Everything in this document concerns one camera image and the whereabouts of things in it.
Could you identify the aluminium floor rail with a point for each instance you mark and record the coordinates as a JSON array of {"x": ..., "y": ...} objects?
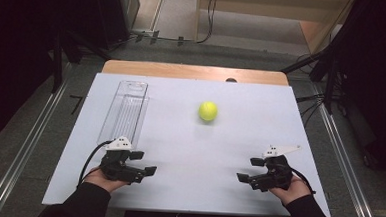
[
  {"x": 345, "y": 163},
  {"x": 25, "y": 146}
]

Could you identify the clear plastic container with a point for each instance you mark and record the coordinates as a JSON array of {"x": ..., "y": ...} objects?
[{"x": 127, "y": 111}]

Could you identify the person's right hand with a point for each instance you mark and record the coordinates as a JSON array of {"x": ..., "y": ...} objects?
[{"x": 293, "y": 192}]

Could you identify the wooden table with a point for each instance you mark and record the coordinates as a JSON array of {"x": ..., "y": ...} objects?
[{"x": 183, "y": 71}]

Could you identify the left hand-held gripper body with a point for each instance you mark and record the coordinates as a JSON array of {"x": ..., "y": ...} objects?
[{"x": 118, "y": 166}]

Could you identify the black metal stand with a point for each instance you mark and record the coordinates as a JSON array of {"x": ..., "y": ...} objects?
[
  {"x": 58, "y": 68},
  {"x": 329, "y": 79}
]

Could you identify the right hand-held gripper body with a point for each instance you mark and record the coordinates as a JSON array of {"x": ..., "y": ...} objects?
[{"x": 276, "y": 174}]

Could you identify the person's left hand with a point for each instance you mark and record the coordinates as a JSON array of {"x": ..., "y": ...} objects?
[{"x": 105, "y": 183}]

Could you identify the yellow tennis ball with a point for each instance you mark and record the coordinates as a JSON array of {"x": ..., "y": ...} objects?
[{"x": 208, "y": 111}]

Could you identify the light wooden furniture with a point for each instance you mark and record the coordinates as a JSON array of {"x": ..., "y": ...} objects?
[{"x": 269, "y": 5}]

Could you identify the white board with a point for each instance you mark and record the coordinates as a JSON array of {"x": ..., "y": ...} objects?
[{"x": 195, "y": 155}]

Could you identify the dark curtain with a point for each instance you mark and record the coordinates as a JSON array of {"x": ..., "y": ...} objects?
[
  {"x": 17, "y": 46},
  {"x": 379, "y": 81}
]

